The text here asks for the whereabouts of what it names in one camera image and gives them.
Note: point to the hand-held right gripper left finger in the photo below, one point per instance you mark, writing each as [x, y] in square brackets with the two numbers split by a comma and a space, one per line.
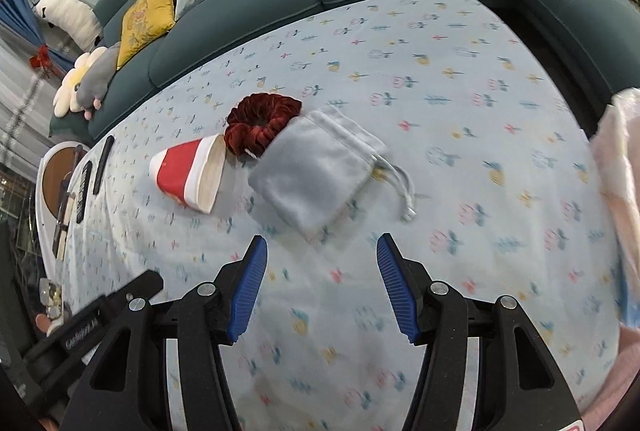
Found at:
[247, 291]

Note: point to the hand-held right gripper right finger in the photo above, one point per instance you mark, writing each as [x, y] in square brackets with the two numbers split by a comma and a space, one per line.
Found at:
[397, 291]

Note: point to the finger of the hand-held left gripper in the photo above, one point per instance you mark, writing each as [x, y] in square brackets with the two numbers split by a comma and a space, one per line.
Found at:
[147, 283]

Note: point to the red and white paper cup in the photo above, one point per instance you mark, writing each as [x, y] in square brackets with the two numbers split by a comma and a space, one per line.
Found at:
[180, 171]

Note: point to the blue bin with white liner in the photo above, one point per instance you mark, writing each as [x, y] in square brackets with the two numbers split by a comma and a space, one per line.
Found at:
[622, 136]

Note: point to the person's left hand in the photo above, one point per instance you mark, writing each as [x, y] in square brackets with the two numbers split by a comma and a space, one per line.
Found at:
[43, 324]

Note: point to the light blue floral tablecloth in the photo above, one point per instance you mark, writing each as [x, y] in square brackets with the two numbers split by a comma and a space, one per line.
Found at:
[450, 211]

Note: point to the slim black remote control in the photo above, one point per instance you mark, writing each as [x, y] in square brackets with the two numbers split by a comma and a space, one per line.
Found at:
[102, 166]

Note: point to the round wooden side table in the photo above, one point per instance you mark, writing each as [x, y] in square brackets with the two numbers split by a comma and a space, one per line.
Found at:
[54, 171]

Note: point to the dark red velvet scrunchie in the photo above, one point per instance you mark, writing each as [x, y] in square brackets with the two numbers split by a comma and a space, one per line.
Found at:
[250, 121]

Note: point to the small daisy flower cushion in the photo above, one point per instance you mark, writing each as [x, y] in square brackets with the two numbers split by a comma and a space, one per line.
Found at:
[67, 91]

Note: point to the grey plush toy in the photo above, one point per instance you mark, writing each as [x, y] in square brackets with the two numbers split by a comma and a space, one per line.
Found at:
[97, 78]

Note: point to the pink fleece blanket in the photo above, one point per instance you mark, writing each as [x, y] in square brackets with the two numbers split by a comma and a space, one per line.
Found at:
[615, 386]

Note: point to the red bow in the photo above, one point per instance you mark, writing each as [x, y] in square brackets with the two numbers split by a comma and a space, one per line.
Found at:
[41, 58]

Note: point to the small yellow embroidered cushion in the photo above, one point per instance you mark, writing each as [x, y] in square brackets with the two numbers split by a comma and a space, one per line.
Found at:
[145, 18]

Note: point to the white long plush toy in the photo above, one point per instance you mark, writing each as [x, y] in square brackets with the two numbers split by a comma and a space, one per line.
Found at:
[70, 18]

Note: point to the blue curtain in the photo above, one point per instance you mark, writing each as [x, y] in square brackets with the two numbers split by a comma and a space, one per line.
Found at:
[15, 16]

